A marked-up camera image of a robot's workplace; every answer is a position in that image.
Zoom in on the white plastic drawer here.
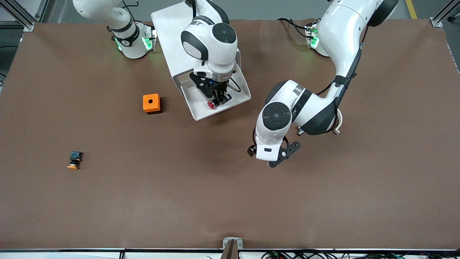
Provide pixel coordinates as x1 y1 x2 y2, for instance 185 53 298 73
179 65 251 121

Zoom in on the white drawer cabinet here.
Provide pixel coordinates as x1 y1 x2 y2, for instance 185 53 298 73
151 2 241 90

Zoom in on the yellow push button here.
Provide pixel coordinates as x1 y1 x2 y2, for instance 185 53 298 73
67 151 84 170

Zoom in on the orange box with hole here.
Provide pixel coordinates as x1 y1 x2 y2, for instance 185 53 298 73
143 94 162 115

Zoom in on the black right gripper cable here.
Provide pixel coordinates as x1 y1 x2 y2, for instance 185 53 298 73
230 68 242 93

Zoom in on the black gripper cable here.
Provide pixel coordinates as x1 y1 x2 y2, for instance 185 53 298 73
230 68 242 93
316 14 369 96

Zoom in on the white curved plastic bracket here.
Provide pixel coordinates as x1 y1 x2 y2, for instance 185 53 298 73
332 108 344 135

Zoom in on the grey metal mounting bracket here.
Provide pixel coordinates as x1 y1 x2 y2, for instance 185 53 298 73
222 237 243 250

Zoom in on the black left arm base cable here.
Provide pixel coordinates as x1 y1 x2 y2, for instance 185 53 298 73
277 17 310 38

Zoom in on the black arm base cable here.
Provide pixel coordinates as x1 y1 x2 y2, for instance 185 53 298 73
277 17 310 38
122 0 143 23

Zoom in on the black right arm base cable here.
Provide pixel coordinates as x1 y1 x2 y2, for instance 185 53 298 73
122 0 143 23

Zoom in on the tangled black cable bundle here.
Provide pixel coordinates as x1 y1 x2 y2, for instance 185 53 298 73
261 249 460 259

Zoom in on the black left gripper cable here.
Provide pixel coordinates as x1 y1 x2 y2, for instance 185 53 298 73
316 14 369 96

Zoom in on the aluminium frame profile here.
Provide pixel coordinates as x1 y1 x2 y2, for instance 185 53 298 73
430 0 460 28
0 0 49 32

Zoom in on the white table edge rail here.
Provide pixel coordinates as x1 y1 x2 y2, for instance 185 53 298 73
0 249 460 259

